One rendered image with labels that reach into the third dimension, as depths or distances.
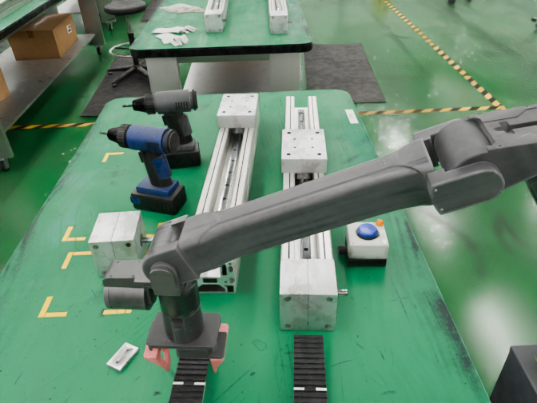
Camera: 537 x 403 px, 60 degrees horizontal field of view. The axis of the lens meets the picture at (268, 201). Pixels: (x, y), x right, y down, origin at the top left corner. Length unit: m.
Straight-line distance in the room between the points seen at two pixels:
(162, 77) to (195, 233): 2.06
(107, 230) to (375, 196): 0.64
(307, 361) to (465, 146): 0.45
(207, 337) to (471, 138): 0.46
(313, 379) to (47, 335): 0.50
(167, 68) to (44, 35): 2.10
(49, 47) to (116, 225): 3.60
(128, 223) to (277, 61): 1.68
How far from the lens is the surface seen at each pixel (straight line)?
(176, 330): 0.70
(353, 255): 0.99
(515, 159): 0.52
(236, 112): 1.37
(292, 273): 0.85
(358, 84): 4.05
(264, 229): 0.55
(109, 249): 1.00
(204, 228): 0.58
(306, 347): 0.82
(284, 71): 2.55
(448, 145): 0.53
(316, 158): 1.12
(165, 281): 0.60
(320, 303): 0.83
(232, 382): 0.83
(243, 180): 1.12
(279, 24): 2.57
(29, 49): 4.60
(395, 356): 0.87
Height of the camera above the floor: 1.46
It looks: 35 degrees down
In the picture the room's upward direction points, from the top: 2 degrees counter-clockwise
